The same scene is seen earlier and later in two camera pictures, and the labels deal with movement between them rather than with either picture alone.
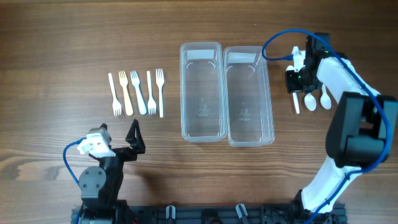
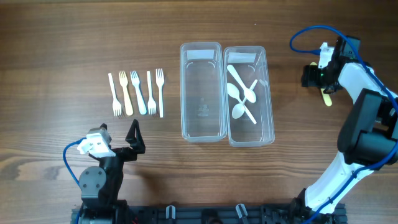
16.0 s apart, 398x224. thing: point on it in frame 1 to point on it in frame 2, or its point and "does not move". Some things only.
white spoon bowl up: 295,94 to 233,91
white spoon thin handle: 310,101 to 239,110
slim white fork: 160,80 does not move
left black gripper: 135,142 does not move
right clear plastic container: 249,97 does not move
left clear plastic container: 202,92 does not move
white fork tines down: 116,105 does not move
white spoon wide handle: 325,100 to 249,94
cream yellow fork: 124,81 does not move
